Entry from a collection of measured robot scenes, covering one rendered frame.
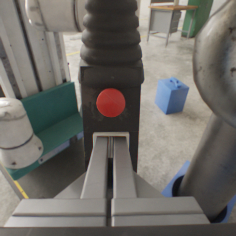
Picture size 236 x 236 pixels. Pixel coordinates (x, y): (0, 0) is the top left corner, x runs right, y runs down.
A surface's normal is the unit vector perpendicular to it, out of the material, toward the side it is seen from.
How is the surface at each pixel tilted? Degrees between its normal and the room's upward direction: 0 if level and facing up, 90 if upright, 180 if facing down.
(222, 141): 90
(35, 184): 0
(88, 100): 69
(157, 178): 0
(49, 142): 0
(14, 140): 91
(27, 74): 90
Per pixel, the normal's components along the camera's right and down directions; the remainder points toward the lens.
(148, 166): 0.02, -0.79
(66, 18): -0.11, 0.74
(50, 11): -0.11, 0.51
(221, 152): -0.80, 0.36
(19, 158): 0.37, 0.23
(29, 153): 0.79, 0.03
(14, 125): 0.77, 0.40
